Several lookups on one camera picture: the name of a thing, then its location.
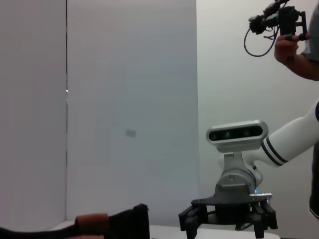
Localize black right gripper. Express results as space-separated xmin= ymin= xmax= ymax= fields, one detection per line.
xmin=178 ymin=193 xmax=278 ymax=238

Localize black food bag brown straps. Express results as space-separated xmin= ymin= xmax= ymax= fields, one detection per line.
xmin=0 ymin=203 xmax=151 ymax=239

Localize black handheld control rig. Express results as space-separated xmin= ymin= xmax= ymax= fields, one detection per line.
xmin=248 ymin=0 xmax=309 ymax=42

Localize person's bare forearm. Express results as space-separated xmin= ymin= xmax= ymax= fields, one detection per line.
xmin=286 ymin=53 xmax=319 ymax=82

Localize person's bare hand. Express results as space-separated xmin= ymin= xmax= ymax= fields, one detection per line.
xmin=273 ymin=33 xmax=311 ymax=66

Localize person's grey shirt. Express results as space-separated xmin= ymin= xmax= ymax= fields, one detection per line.
xmin=301 ymin=0 xmax=319 ymax=221

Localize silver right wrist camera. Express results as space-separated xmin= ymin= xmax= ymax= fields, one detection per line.
xmin=205 ymin=120 xmax=269 ymax=152

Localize blue looped cable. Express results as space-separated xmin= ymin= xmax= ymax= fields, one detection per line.
xmin=243 ymin=23 xmax=280 ymax=57

